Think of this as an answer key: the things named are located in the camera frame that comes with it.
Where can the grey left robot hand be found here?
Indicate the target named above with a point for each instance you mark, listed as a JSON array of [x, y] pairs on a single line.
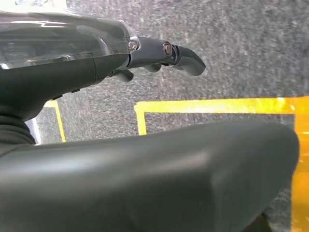
[[145, 179]]

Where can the yellow floor tape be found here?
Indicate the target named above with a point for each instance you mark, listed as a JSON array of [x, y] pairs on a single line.
[[217, 105], [59, 121]]

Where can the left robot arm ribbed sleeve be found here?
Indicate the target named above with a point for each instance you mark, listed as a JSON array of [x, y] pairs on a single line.
[[12, 131]]

